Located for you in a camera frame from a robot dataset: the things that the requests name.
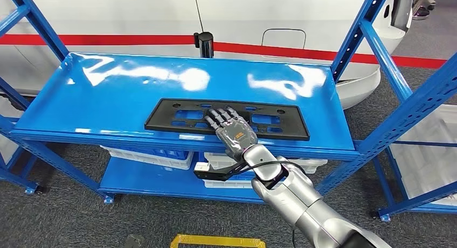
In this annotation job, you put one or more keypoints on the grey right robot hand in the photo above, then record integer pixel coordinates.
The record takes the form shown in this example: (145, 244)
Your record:
(237, 134)

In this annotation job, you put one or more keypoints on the black plastic plate bracket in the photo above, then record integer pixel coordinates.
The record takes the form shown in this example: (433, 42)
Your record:
(160, 117)

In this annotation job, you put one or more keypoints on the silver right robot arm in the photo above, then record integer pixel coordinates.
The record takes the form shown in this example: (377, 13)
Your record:
(303, 203)

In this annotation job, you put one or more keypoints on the yellow floor tape square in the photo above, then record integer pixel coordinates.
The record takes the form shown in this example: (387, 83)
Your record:
(214, 241)

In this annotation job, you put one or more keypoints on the white car with red stripe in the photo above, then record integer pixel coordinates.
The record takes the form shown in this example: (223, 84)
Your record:
(107, 17)

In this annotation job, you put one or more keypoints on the white plastic crate stack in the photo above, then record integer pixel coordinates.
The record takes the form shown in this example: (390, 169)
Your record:
(428, 167)

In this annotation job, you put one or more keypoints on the round metal stand base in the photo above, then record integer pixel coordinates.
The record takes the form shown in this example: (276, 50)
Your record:
(423, 12)

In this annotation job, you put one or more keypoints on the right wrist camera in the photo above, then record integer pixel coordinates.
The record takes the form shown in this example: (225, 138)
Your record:
(201, 166)

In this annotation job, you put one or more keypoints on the black stanchion post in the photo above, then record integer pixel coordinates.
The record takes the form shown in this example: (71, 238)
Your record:
(206, 44)

